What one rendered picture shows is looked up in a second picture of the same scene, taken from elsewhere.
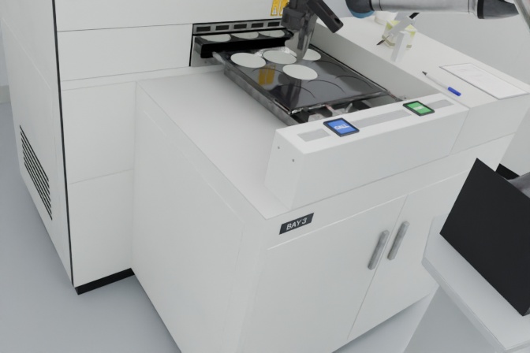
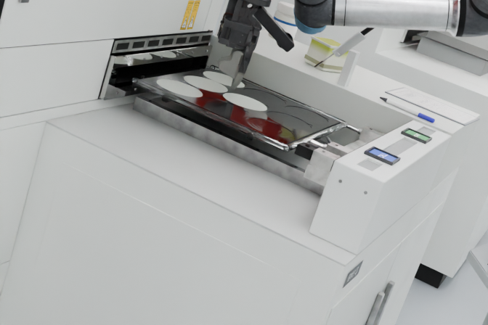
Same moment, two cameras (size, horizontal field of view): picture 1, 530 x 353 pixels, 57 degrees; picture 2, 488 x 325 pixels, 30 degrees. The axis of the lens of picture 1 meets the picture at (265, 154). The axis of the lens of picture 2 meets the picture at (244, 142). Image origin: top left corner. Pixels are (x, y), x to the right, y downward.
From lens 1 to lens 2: 0.92 m
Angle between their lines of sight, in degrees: 30
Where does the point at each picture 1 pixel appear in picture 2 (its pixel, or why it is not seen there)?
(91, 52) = (17, 78)
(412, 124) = (428, 151)
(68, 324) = not seen: outside the picture
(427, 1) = (403, 16)
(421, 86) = (387, 114)
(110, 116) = (9, 175)
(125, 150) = (9, 228)
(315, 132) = (365, 162)
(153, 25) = (80, 40)
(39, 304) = not seen: outside the picture
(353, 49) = (284, 72)
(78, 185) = not seen: outside the picture
